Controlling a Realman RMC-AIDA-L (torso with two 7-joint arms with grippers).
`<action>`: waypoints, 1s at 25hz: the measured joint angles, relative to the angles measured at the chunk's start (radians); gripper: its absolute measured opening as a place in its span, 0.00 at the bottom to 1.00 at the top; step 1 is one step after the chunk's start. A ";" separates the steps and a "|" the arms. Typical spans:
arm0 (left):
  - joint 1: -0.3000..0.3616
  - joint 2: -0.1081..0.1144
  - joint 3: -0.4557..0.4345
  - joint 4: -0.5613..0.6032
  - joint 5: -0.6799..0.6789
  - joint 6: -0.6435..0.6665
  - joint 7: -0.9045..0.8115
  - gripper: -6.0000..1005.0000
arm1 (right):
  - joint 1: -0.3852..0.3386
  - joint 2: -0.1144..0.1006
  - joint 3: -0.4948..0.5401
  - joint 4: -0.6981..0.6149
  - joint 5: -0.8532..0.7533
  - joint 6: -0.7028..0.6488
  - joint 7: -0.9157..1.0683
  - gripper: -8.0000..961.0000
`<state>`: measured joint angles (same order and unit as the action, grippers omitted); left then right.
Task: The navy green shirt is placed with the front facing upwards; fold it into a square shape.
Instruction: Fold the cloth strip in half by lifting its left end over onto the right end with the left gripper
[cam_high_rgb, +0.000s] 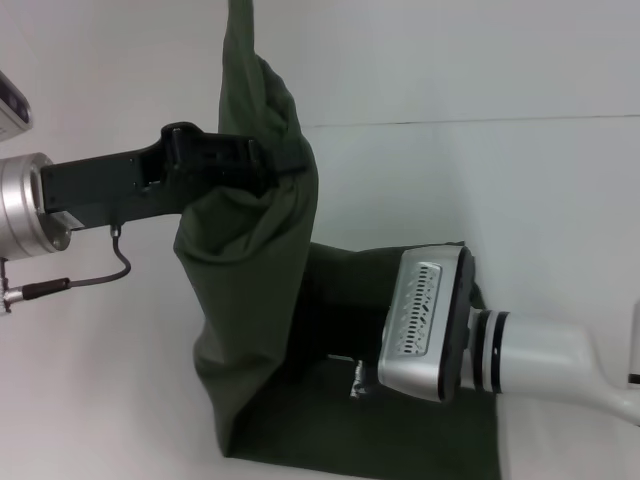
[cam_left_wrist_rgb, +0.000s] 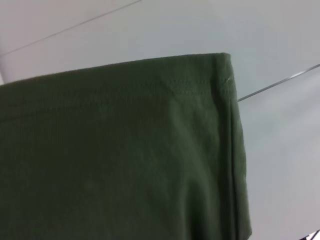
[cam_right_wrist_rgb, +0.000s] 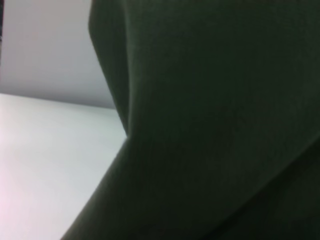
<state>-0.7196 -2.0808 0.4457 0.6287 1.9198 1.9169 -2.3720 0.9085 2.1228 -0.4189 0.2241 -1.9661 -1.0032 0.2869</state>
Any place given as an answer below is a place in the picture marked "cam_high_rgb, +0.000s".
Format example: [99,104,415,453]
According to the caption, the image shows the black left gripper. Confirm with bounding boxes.
[39,121,309,230]

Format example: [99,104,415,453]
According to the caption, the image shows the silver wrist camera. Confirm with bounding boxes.
[0,69,34,144]
[376,243,477,405]

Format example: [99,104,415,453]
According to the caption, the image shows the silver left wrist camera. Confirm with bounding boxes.
[0,69,34,144]

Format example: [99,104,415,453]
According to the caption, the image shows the dark red left arm cable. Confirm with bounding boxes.
[67,224,133,291]

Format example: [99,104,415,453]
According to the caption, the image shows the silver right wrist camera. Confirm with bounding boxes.
[376,243,477,405]

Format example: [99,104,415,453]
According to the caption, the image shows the dark green FREE t-shirt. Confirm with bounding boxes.
[171,0,504,480]

